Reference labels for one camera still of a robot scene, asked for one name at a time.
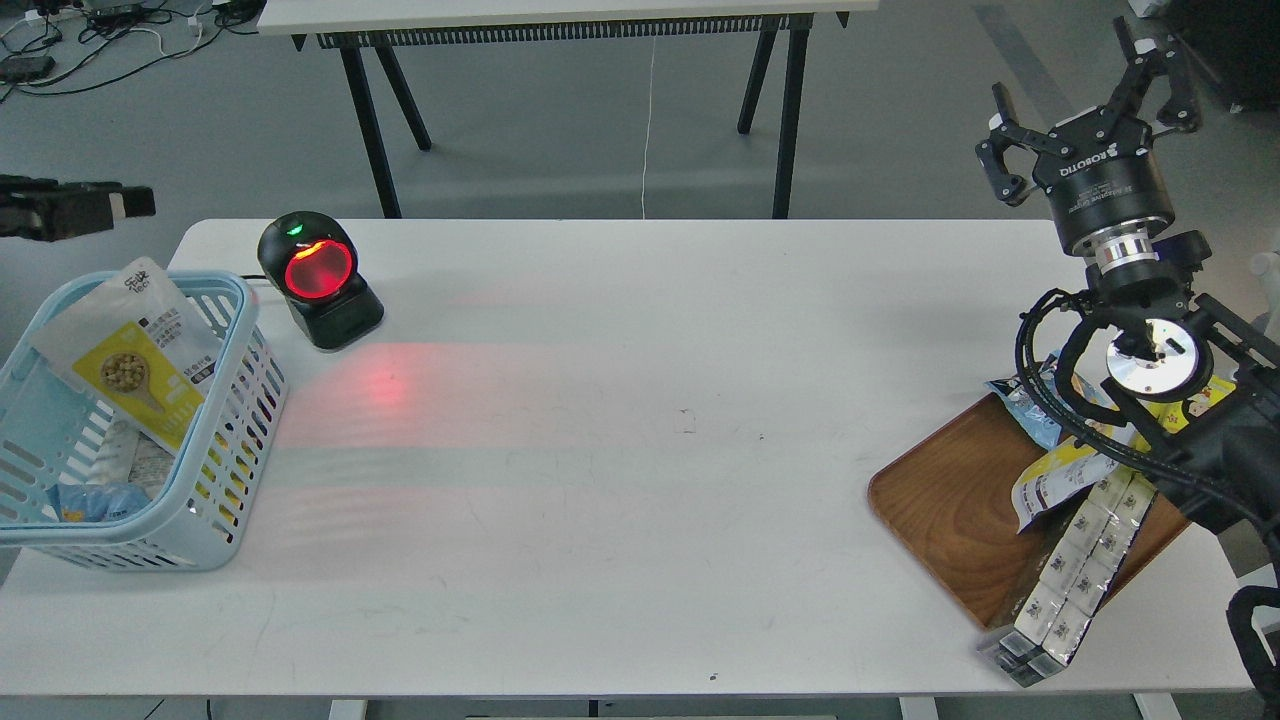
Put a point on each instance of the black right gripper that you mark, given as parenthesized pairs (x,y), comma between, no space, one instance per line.
(1105,185)

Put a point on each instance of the yellow white nut snack pouch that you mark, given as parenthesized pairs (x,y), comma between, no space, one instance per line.
(140,344)

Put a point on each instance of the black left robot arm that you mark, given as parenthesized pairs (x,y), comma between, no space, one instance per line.
(46,210)

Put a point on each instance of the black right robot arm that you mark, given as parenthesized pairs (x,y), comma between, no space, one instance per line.
(1165,381)

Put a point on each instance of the yellow cartoon snack bag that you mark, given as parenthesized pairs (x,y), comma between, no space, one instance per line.
(1174,416)

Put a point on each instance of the blue snack bag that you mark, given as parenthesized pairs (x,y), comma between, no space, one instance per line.
(1039,426)

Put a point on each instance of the light blue plastic basket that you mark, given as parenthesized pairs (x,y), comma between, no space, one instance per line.
(52,431)

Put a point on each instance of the white snack packet in basket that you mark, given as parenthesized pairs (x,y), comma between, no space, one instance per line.
(128,456)

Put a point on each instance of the blue snack packet in basket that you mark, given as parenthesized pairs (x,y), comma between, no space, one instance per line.
(91,503)

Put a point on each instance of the brown wooden tray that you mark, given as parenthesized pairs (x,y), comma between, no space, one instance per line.
(948,500)

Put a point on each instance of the silver packet strip pack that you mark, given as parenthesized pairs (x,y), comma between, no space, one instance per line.
(1045,617)

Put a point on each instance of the white background table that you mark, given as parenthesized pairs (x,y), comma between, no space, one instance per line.
(350,27)

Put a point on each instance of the black barcode scanner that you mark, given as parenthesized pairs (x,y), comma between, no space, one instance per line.
(310,259)

